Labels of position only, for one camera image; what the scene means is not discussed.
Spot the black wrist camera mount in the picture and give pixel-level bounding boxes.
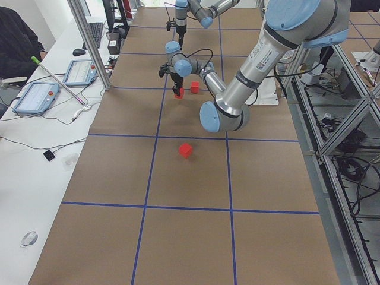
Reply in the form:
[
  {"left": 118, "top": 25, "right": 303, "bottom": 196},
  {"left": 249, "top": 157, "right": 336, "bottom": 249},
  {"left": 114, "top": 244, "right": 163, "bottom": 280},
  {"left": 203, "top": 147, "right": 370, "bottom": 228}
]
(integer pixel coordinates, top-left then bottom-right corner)
[
  {"left": 166, "top": 18, "right": 177, "bottom": 31},
  {"left": 159, "top": 62, "right": 172, "bottom": 78}
]

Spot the brown paper table mat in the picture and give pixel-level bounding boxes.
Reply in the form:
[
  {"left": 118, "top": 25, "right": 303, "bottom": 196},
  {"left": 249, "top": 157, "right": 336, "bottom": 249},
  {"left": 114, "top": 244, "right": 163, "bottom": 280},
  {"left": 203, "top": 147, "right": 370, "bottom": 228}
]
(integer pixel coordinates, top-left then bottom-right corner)
[{"left": 30, "top": 8, "right": 339, "bottom": 284}]

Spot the long reach grabber stick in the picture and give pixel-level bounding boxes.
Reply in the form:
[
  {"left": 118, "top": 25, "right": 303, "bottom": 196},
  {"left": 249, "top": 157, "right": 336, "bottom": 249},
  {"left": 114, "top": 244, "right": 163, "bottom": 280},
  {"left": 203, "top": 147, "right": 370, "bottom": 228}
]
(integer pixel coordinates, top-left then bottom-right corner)
[{"left": 31, "top": 56, "right": 91, "bottom": 121}]

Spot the black computer mouse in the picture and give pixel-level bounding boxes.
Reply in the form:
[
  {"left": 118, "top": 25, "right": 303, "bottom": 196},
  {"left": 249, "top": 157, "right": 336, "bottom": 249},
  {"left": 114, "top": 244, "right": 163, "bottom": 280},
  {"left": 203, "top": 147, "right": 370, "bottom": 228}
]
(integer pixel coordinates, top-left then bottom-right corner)
[{"left": 72, "top": 49, "right": 86, "bottom": 56}]

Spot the red cube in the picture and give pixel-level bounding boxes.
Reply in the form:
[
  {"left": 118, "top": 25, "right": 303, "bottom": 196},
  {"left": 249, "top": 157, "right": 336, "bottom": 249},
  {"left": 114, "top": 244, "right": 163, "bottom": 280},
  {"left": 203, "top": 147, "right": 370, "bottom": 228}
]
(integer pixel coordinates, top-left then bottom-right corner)
[
  {"left": 179, "top": 142, "right": 193, "bottom": 159},
  {"left": 190, "top": 81, "right": 200, "bottom": 94},
  {"left": 174, "top": 87, "right": 185, "bottom": 99}
]

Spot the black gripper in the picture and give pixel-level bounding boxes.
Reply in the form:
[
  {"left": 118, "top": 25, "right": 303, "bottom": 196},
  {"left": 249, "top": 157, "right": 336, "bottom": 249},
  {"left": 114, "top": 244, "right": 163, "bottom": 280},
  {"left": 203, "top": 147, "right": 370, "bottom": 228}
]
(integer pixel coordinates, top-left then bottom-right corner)
[
  {"left": 171, "top": 72, "right": 183, "bottom": 95},
  {"left": 176, "top": 25, "right": 186, "bottom": 49}
]

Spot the aluminium side frame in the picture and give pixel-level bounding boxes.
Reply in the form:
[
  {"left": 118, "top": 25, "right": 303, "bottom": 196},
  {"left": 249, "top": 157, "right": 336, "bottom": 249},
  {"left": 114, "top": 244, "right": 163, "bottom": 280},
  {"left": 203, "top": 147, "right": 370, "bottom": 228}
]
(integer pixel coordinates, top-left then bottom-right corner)
[{"left": 278, "top": 11, "right": 380, "bottom": 285}]

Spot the small black square device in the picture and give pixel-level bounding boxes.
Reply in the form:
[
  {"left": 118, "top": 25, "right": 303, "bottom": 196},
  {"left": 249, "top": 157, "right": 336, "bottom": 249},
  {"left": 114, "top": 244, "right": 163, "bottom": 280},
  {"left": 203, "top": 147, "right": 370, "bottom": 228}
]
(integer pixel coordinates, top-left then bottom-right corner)
[{"left": 43, "top": 150, "right": 56, "bottom": 162}]

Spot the black box with label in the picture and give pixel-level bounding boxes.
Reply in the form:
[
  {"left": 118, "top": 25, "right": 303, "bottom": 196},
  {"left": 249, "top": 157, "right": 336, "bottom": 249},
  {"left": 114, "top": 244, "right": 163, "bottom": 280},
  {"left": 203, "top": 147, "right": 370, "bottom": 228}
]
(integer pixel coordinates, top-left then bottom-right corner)
[{"left": 107, "top": 32, "right": 122, "bottom": 55}]

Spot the aluminium frame post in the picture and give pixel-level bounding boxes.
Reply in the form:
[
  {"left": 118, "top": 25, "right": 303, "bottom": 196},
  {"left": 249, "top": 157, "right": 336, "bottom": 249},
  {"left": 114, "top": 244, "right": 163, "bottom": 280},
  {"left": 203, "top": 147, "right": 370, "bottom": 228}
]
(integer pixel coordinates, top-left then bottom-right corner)
[{"left": 67, "top": 0, "right": 110, "bottom": 91}]

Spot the seated person in black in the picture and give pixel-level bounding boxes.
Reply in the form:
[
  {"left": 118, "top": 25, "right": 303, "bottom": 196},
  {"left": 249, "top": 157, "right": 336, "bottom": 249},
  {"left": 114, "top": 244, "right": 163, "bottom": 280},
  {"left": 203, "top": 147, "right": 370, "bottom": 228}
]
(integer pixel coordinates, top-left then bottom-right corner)
[{"left": 1, "top": 7, "right": 47, "bottom": 79}]

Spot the clear tape roll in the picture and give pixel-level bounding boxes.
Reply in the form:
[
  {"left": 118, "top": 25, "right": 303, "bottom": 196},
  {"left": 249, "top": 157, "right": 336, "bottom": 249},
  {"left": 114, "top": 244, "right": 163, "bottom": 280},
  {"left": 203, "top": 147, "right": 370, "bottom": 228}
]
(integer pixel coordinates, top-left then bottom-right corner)
[{"left": 20, "top": 231, "right": 39, "bottom": 248}]

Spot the blue teach pendant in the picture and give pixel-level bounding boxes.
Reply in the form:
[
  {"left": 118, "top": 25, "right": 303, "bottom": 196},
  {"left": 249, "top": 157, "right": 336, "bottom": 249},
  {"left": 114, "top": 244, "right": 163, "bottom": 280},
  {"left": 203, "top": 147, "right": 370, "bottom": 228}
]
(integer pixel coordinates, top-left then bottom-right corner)
[
  {"left": 63, "top": 59, "right": 97, "bottom": 87},
  {"left": 13, "top": 83, "right": 60, "bottom": 115}
]

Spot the white camera stand post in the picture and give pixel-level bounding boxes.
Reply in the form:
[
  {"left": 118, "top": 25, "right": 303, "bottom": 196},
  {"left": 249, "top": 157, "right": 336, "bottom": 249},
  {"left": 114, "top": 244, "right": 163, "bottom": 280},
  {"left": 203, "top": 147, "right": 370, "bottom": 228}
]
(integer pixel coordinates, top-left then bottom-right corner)
[{"left": 246, "top": 78, "right": 279, "bottom": 106}]

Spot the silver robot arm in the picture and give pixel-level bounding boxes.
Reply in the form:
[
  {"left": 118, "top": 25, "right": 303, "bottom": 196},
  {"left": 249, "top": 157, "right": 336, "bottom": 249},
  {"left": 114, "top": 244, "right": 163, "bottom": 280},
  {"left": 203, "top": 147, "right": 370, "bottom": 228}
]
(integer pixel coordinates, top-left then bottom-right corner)
[
  {"left": 159, "top": 1, "right": 351, "bottom": 132},
  {"left": 166, "top": 0, "right": 240, "bottom": 49}
]

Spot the black keyboard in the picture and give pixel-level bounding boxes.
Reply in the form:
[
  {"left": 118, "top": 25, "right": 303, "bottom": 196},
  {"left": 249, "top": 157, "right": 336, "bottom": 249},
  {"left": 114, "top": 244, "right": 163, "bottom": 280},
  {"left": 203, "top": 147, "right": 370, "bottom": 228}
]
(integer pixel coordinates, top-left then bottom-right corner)
[{"left": 88, "top": 22, "right": 103, "bottom": 48}]

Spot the far blue teach pendant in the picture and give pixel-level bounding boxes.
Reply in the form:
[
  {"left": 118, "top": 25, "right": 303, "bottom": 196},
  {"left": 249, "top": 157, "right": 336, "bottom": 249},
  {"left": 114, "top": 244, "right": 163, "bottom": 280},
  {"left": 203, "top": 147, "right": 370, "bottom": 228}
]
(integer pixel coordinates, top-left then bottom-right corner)
[{"left": 63, "top": 59, "right": 97, "bottom": 87}]

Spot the near blue teach pendant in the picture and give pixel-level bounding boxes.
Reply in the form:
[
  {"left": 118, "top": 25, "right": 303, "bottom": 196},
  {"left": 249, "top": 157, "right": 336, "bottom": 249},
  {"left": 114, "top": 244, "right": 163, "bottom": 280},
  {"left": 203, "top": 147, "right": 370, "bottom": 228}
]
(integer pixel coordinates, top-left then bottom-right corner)
[{"left": 13, "top": 83, "right": 60, "bottom": 115}]

